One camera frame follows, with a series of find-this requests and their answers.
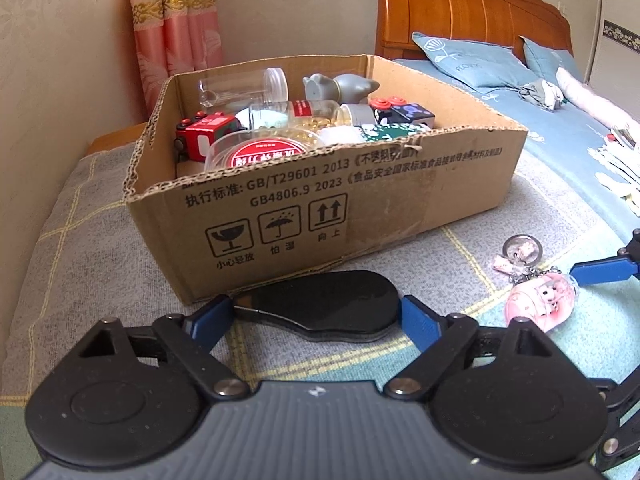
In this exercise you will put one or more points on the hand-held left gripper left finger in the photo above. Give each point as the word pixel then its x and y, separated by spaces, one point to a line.
pixel 207 321

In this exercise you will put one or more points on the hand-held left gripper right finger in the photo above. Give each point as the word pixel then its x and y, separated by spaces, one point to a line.
pixel 422 322

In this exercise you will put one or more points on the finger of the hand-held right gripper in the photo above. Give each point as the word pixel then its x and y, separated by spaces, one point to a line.
pixel 620 402
pixel 600 272

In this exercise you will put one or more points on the black glasses case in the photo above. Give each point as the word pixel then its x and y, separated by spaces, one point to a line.
pixel 325 305

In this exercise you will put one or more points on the brown cardboard box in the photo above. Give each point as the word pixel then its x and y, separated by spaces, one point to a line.
pixel 400 195

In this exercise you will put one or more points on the clear round tub red lid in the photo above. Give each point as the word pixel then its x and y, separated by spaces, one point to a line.
pixel 262 152

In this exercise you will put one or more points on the red toy bus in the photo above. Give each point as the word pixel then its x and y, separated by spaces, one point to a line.
pixel 205 132

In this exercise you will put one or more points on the white cotton swab box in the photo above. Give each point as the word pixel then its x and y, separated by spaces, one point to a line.
pixel 385 132

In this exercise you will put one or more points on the dark blue toy car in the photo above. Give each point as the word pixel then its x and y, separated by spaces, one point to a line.
pixel 410 112

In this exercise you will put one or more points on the capsule bottle with silver cap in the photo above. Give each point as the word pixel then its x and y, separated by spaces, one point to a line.
pixel 310 110

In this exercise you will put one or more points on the grey animal figurine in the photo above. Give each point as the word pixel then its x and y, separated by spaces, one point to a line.
pixel 357 87

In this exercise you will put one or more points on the blue printed bed sheet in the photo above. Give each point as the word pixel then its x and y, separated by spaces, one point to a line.
pixel 565 160

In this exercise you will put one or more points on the pale pink blanket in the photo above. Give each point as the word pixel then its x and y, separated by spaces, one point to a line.
pixel 595 102

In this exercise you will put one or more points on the grey crumpled cloth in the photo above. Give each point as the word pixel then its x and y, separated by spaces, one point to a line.
pixel 540 94

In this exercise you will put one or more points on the wooden table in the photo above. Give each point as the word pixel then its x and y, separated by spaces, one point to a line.
pixel 115 140

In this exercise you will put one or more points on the plain blue pillow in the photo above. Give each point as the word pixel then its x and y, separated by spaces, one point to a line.
pixel 547 60

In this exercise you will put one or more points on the clear plastic jar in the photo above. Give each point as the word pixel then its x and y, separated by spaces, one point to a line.
pixel 240 91

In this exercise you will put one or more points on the blue flower print pillow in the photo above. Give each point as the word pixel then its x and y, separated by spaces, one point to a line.
pixel 470 62

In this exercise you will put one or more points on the pink curtain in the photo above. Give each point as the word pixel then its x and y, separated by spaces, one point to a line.
pixel 170 35

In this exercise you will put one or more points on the wooden headboard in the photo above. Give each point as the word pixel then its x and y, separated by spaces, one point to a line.
pixel 465 5

